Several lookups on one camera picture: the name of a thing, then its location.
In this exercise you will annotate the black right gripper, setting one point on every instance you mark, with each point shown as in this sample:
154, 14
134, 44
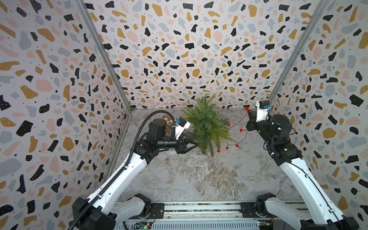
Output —
253, 123

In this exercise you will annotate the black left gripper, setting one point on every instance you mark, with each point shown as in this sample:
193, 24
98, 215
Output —
181, 146

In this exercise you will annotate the small green christmas tree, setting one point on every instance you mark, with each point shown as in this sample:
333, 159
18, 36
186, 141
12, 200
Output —
209, 128

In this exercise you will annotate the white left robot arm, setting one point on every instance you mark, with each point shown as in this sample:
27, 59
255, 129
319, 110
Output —
120, 178

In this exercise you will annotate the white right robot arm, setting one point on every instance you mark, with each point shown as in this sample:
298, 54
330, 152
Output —
322, 213

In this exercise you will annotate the wooden folding chess board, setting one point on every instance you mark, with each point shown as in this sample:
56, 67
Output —
168, 120

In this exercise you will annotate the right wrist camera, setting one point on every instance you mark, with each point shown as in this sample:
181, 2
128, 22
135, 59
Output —
263, 108

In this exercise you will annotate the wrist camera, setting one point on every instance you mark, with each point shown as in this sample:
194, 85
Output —
263, 108
181, 125

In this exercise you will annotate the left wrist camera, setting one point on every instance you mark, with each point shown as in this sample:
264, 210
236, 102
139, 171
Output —
181, 125

